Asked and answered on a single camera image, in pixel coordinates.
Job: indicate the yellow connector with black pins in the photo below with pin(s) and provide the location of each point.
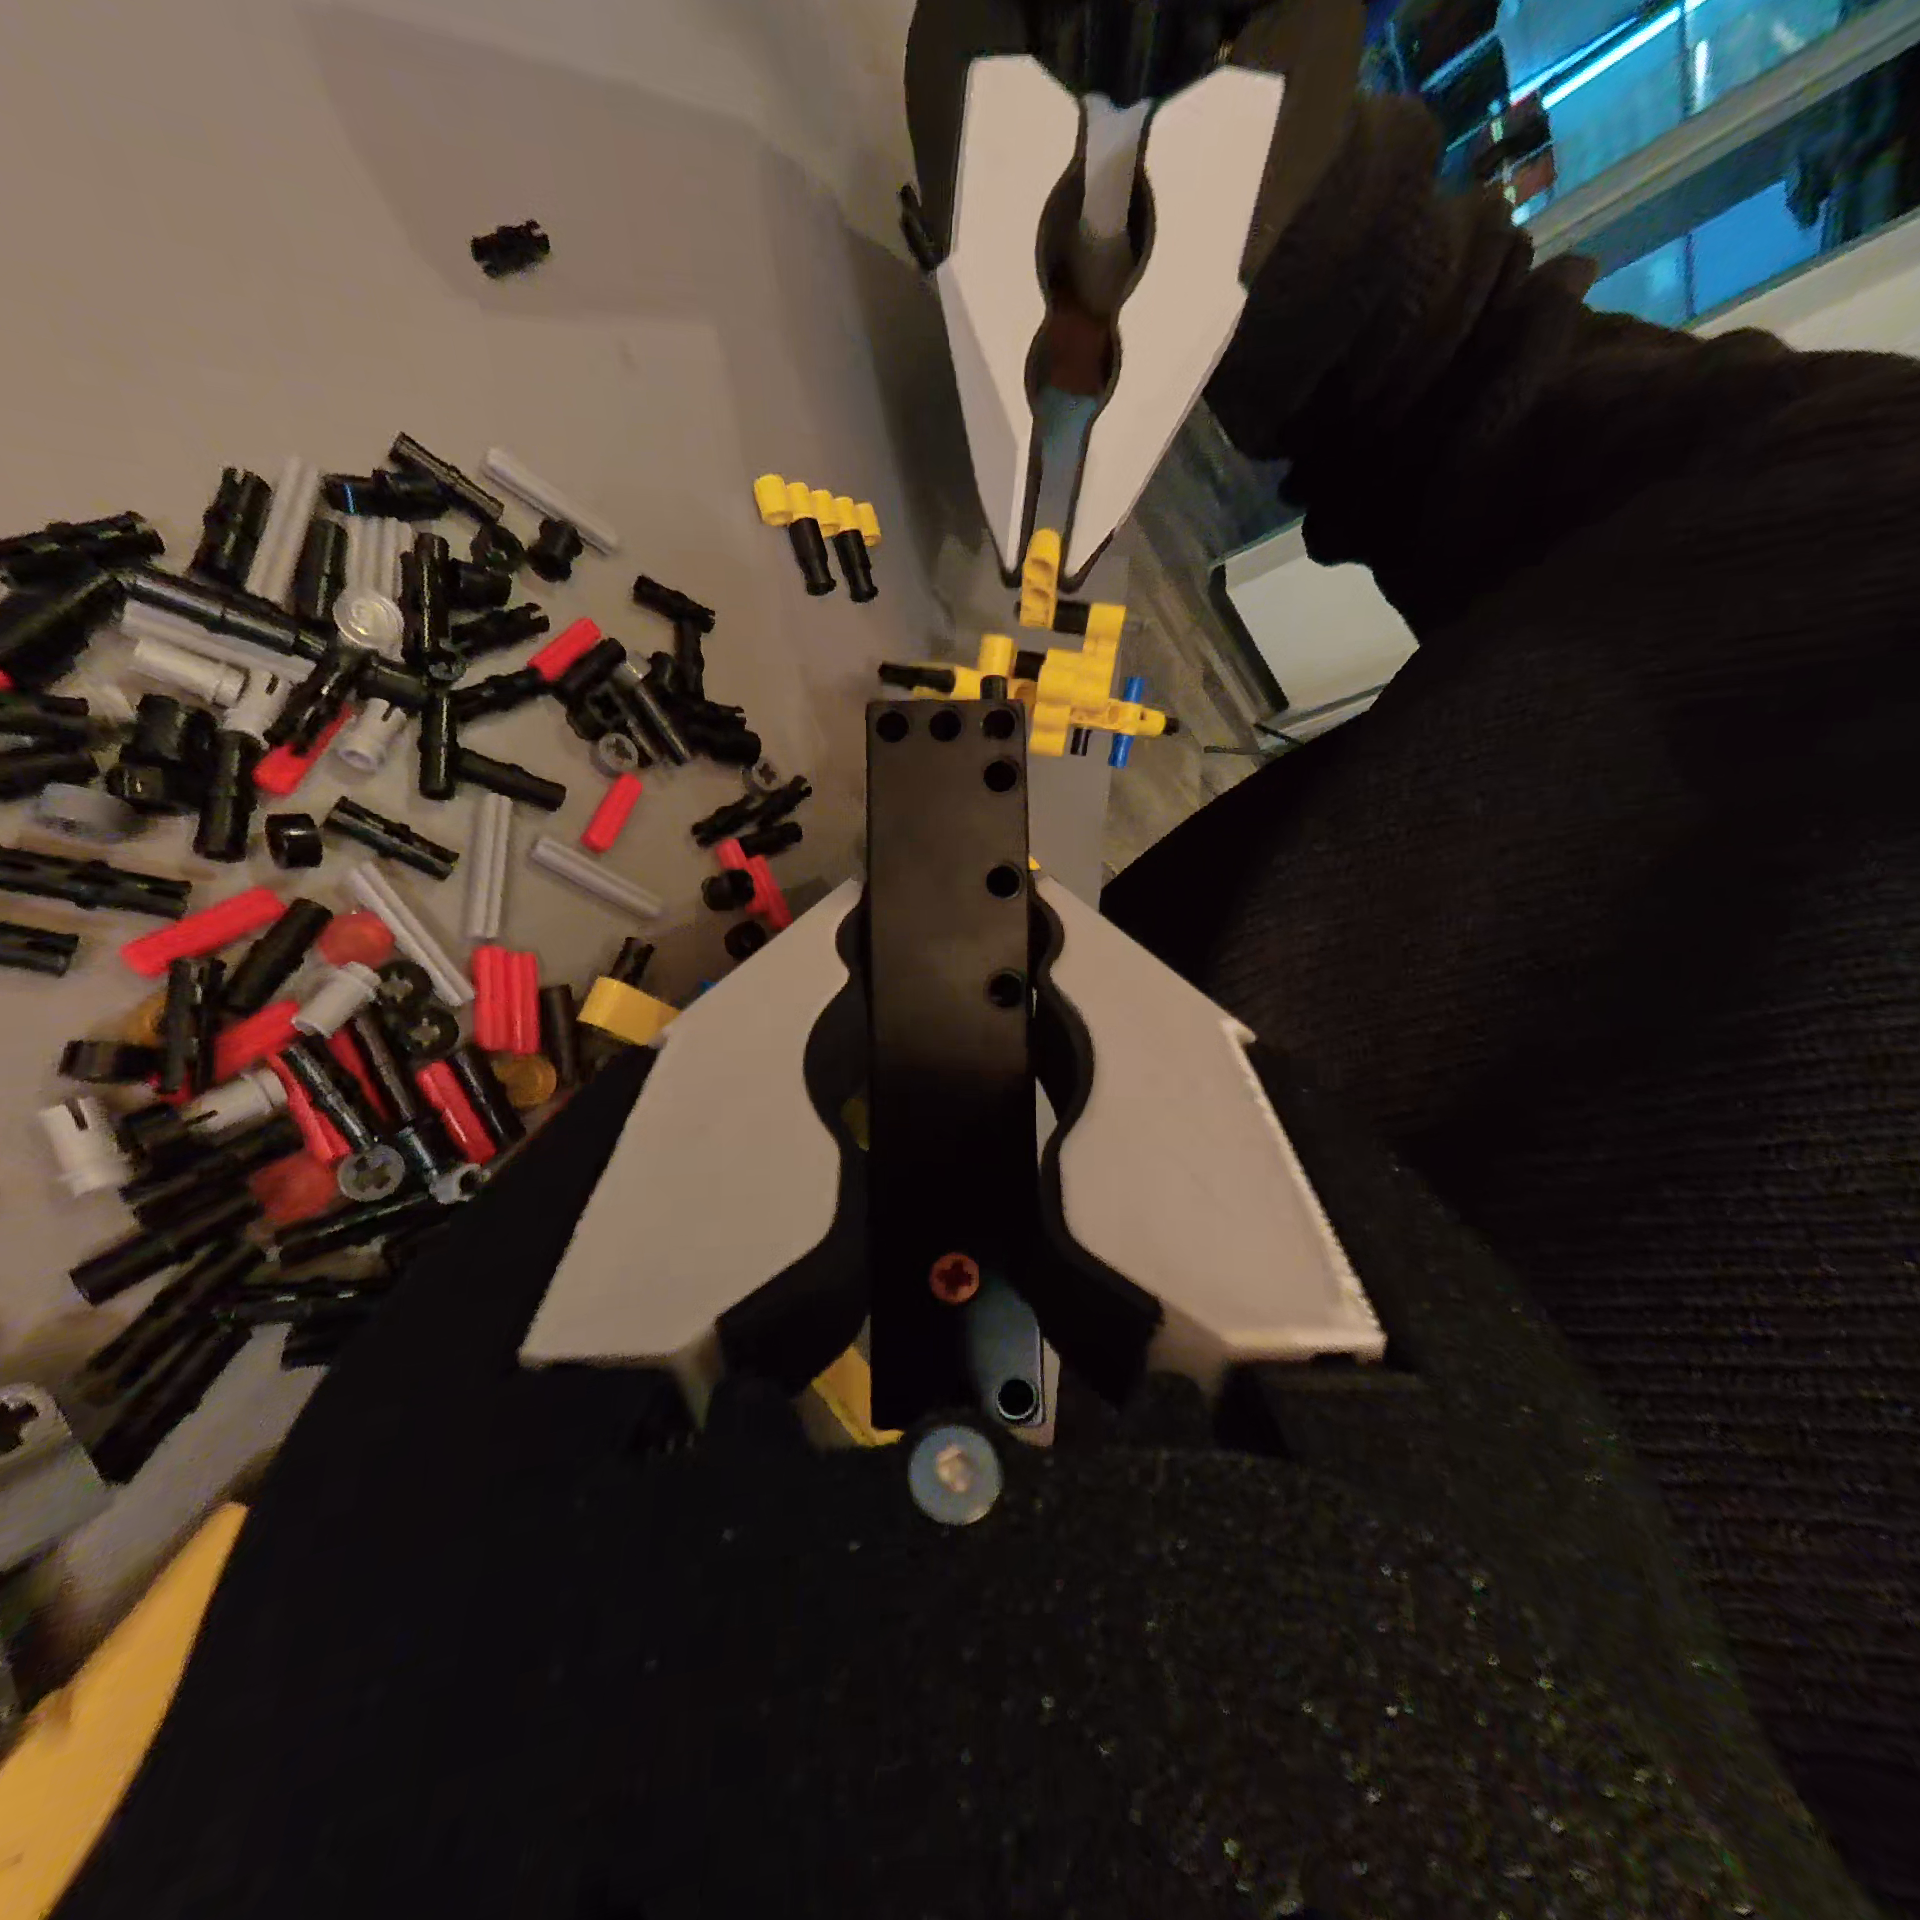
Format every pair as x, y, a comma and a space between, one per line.
819, 518

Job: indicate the yellow technic connector assembly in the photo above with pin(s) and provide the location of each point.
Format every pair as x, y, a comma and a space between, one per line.
1073, 691

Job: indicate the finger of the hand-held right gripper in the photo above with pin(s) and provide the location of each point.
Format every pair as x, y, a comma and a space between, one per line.
991, 271
1200, 225

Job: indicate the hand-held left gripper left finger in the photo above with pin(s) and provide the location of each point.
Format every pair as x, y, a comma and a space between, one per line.
704, 1171

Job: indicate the small yellow connector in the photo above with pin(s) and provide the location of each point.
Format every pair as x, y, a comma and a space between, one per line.
1041, 558

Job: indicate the person's black knit sweater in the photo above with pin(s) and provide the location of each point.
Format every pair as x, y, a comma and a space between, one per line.
1575, 1126

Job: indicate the single black connector pin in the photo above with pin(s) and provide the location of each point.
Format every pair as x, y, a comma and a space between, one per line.
509, 248

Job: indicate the pile of black red pins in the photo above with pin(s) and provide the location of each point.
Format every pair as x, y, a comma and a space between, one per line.
450, 721

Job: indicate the person's right forearm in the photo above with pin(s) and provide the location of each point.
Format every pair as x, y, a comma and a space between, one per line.
1499, 375

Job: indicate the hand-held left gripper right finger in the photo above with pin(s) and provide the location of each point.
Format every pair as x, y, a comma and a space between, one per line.
1200, 1184

